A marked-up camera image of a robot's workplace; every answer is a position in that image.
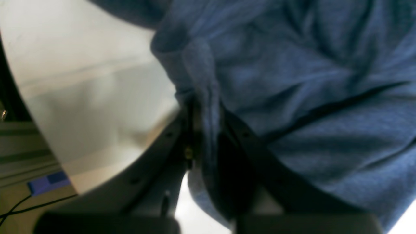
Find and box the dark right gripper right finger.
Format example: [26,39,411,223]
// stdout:
[221,109,383,234]

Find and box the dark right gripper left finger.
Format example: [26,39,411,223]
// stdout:
[33,109,191,234]

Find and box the dark blue T-shirt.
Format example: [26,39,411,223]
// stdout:
[93,0,415,233]

